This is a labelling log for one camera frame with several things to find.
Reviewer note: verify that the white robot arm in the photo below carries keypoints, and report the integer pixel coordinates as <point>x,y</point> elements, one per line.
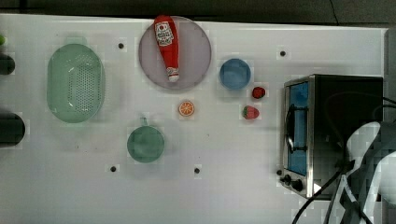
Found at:
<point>371,149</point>

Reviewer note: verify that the black toaster oven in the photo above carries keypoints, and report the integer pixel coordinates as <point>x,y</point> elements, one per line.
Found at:
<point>319,114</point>

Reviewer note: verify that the orange slice toy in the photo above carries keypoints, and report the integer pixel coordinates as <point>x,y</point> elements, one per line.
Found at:
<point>186,108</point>

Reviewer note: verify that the strawberry toy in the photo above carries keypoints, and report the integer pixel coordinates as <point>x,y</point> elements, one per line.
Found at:
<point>250,112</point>

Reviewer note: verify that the blue cup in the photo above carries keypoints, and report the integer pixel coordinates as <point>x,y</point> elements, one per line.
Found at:
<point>234,74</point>

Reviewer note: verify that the grey round plate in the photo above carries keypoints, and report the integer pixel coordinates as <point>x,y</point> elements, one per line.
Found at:
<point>194,55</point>

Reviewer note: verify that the red tomato toy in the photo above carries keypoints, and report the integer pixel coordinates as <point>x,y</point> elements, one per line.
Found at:
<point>258,92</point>

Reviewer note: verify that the red ketchup bottle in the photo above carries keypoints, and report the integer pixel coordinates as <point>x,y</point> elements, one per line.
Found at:
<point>167,41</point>

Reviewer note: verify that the green perforated colander basket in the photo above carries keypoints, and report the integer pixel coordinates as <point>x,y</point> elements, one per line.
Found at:
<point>76,83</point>

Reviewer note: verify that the black round pan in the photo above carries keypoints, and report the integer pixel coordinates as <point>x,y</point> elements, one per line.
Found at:
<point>12,129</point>

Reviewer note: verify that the green mug with handle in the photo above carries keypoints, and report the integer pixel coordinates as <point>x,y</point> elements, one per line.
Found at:
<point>146,143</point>

